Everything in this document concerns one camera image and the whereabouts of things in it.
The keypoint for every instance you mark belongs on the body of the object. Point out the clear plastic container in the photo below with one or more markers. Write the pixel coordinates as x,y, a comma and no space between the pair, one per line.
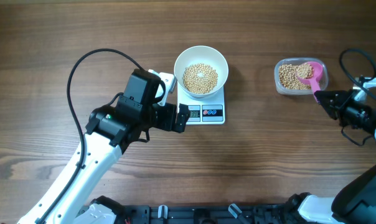
323,83

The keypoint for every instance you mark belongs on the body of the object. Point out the white bowl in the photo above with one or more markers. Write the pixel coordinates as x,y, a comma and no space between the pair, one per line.
206,55

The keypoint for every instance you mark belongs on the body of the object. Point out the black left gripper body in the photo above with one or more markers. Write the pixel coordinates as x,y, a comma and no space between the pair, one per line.
180,123

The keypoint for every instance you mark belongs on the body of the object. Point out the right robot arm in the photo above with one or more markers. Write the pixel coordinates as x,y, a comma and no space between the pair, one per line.
356,202

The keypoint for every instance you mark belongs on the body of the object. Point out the soybeans in container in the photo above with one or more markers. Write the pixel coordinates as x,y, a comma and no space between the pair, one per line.
289,75

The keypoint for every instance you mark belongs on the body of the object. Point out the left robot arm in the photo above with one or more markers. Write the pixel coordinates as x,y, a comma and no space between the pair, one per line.
99,157

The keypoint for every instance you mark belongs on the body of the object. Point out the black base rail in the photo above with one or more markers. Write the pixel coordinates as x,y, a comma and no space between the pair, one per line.
262,214

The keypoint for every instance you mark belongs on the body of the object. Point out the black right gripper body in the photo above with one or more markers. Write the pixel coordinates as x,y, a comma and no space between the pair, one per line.
342,107

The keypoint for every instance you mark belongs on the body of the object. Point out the soybeans in bowl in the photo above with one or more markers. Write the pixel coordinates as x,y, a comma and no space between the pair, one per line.
200,78

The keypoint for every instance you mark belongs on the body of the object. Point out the white digital kitchen scale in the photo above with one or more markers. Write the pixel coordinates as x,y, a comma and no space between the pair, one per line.
207,110

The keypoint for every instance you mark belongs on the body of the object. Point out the pink measuring scoop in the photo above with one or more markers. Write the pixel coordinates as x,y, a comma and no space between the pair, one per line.
314,77

